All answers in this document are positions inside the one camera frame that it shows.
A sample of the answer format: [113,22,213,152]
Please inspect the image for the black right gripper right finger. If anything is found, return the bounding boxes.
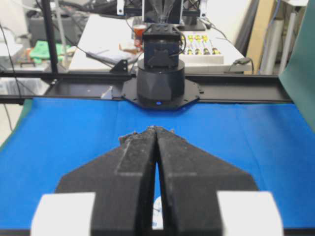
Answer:
[155,126,258,236]

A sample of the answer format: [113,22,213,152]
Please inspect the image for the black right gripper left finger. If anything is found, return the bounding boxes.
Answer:
[55,127,156,236]

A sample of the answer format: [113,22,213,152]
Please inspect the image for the white blue striped towel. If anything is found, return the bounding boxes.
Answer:
[152,196,163,230]

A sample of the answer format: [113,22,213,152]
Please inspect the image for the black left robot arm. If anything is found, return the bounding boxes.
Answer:
[122,23,200,110]

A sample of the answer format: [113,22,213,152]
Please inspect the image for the blue table mat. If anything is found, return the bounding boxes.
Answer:
[0,98,315,230]

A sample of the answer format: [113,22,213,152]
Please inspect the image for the white side desk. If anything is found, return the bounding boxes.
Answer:
[69,15,252,74]

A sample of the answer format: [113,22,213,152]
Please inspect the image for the green backdrop sheet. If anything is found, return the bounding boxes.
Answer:
[279,0,315,131]

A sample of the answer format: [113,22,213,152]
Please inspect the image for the red drink cup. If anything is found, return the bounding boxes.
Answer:
[133,24,147,40]

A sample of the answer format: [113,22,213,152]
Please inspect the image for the green cloth on shelf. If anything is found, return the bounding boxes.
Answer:
[29,40,64,60]

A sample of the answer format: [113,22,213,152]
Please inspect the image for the black monitor stand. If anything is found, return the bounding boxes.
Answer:
[179,9,206,31]

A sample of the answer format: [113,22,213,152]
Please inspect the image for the black aluminium frame rail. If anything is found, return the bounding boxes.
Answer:
[0,71,292,110]

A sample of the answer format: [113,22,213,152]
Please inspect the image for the black vertical frame post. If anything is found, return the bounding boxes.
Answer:
[41,0,58,74]

